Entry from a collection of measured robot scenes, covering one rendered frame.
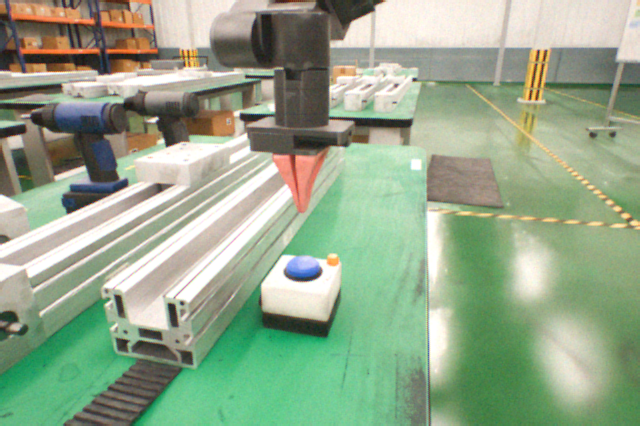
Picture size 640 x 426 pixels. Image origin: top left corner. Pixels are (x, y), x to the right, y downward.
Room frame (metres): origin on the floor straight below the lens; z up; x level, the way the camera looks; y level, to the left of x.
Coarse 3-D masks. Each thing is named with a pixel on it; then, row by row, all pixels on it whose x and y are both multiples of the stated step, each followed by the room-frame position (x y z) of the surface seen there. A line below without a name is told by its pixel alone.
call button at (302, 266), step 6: (294, 258) 0.44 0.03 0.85; (300, 258) 0.44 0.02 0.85; (306, 258) 0.44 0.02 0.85; (312, 258) 0.44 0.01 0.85; (288, 264) 0.43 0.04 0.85; (294, 264) 0.43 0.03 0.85; (300, 264) 0.43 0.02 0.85; (306, 264) 0.43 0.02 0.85; (312, 264) 0.43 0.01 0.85; (318, 264) 0.43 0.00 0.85; (288, 270) 0.42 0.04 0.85; (294, 270) 0.42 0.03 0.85; (300, 270) 0.41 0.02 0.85; (306, 270) 0.41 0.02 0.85; (312, 270) 0.42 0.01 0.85; (318, 270) 0.42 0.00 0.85; (300, 276) 0.41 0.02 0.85; (306, 276) 0.41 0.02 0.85
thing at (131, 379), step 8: (128, 376) 0.32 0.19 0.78; (136, 376) 0.32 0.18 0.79; (144, 376) 0.32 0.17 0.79; (152, 376) 0.32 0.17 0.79; (120, 384) 0.31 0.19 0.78; (128, 384) 0.31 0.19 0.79; (136, 384) 0.31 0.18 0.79; (144, 384) 0.31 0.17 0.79; (152, 384) 0.31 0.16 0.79; (160, 384) 0.31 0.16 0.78; (160, 392) 0.30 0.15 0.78
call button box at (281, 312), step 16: (288, 256) 0.47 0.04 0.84; (272, 272) 0.43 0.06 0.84; (320, 272) 0.43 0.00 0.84; (336, 272) 0.43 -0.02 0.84; (272, 288) 0.40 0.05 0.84; (288, 288) 0.40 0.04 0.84; (304, 288) 0.40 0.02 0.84; (320, 288) 0.40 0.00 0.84; (336, 288) 0.43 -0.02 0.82; (272, 304) 0.40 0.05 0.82; (288, 304) 0.39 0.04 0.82; (304, 304) 0.39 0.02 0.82; (320, 304) 0.39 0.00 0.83; (336, 304) 0.43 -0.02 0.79; (272, 320) 0.40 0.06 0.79; (288, 320) 0.39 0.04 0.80; (304, 320) 0.39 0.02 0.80; (320, 320) 0.39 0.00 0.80; (320, 336) 0.39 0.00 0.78
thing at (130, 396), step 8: (112, 384) 0.31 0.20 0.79; (104, 392) 0.30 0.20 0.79; (112, 392) 0.30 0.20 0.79; (120, 392) 0.30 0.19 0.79; (128, 392) 0.30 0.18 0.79; (136, 392) 0.30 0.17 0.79; (144, 392) 0.30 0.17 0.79; (152, 392) 0.30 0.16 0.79; (120, 400) 0.29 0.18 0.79; (128, 400) 0.29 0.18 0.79; (136, 400) 0.29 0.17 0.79; (144, 400) 0.29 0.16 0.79; (152, 400) 0.29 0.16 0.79; (144, 408) 0.28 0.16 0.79
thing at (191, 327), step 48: (240, 192) 0.66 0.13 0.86; (288, 192) 0.66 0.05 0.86; (192, 240) 0.48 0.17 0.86; (240, 240) 0.47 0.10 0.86; (288, 240) 0.63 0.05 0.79; (144, 288) 0.38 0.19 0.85; (192, 288) 0.36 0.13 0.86; (240, 288) 0.44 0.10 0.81; (144, 336) 0.35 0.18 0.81; (192, 336) 0.34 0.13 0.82
